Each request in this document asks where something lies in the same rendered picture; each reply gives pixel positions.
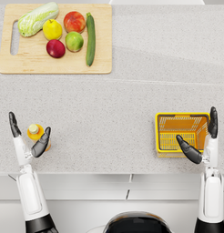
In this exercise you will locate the lemon tea bottle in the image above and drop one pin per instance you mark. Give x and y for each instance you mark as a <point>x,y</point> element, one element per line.
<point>35,132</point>

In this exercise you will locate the yellow slatted basket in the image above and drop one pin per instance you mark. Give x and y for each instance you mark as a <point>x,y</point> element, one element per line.
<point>177,133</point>

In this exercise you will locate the yellow lemon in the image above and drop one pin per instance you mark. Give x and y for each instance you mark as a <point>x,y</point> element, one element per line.
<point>52,29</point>

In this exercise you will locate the wooden cutting board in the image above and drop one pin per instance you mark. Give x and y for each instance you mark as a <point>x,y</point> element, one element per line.
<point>35,62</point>

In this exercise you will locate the dark red plum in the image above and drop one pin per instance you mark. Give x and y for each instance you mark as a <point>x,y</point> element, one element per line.
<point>55,48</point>

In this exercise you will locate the dark round robot body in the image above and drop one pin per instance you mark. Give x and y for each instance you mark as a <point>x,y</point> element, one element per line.
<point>137,223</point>

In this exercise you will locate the green apple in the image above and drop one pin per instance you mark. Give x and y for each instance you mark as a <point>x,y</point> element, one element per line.
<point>74,41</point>

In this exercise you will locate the green cucumber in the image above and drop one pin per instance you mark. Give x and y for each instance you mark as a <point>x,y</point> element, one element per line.
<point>90,39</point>

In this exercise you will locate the napa cabbage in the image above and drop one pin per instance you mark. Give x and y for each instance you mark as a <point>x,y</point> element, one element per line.
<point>36,18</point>

